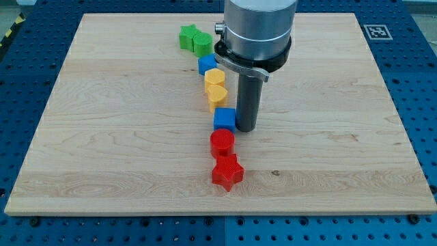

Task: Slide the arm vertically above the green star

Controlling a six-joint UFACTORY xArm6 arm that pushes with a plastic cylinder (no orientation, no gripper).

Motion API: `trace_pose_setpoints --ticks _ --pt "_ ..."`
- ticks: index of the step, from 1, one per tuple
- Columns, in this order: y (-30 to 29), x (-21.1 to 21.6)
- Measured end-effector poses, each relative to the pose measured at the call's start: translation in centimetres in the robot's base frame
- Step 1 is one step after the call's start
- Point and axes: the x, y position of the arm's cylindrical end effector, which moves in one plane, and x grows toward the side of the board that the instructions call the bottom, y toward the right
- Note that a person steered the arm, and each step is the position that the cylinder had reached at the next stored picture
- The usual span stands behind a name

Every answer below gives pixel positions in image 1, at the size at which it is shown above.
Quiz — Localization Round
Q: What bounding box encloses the green cylinder block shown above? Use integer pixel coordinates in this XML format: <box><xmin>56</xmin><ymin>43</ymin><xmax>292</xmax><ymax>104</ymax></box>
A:
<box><xmin>193</xmin><ymin>32</ymin><xmax>213</xmax><ymax>57</ymax></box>

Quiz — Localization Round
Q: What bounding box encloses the blue cube block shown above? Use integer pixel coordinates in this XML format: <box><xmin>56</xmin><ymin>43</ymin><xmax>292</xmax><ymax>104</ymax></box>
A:
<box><xmin>213</xmin><ymin>107</ymin><xmax>236</xmax><ymax>133</ymax></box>

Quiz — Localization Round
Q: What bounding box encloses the yellow heart block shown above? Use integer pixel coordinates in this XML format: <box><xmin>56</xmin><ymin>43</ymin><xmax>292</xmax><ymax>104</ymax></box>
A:
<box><xmin>207</xmin><ymin>85</ymin><xmax>229</xmax><ymax>113</ymax></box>

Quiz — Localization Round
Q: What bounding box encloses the green star block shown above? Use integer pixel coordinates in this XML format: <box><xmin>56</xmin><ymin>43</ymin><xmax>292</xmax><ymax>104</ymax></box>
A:
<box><xmin>179</xmin><ymin>24</ymin><xmax>201</xmax><ymax>52</ymax></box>

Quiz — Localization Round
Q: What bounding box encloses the white fiducial marker tag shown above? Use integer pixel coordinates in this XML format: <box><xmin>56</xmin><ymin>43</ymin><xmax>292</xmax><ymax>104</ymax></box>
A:
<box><xmin>363</xmin><ymin>24</ymin><xmax>393</xmax><ymax>40</ymax></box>

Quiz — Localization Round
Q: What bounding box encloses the red star block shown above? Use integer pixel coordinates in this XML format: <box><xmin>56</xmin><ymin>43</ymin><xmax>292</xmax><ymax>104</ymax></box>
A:
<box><xmin>212</xmin><ymin>154</ymin><xmax>244</xmax><ymax>192</ymax></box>

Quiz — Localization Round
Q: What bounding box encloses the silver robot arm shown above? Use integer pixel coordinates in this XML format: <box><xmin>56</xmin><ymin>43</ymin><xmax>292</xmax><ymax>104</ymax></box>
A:
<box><xmin>214</xmin><ymin>0</ymin><xmax>298</xmax><ymax>82</ymax></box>

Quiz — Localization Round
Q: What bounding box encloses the blue pentagon block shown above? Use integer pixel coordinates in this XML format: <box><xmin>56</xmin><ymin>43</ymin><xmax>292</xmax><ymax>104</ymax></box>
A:
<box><xmin>198</xmin><ymin>53</ymin><xmax>217</xmax><ymax>76</ymax></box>

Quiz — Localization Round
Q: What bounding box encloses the yellow hexagon block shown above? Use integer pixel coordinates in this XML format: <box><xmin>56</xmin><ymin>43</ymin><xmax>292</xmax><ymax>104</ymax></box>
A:
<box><xmin>204</xmin><ymin>68</ymin><xmax>225</xmax><ymax>93</ymax></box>

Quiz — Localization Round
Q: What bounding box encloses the red cylinder block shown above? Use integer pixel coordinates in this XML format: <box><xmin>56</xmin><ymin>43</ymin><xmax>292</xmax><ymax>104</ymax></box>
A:
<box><xmin>210</xmin><ymin>128</ymin><xmax>235</xmax><ymax>159</ymax></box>

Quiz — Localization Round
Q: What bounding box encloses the light wooden board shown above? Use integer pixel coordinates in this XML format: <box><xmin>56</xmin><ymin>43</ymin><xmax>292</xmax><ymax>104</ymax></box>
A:
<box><xmin>5</xmin><ymin>13</ymin><xmax>436</xmax><ymax>217</ymax></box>

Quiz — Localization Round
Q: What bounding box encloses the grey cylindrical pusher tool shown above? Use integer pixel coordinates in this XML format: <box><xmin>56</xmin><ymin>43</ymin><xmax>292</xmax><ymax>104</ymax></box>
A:
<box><xmin>236</xmin><ymin>74</ymin><xmax>264</xmax><ymax>132</ymax></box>

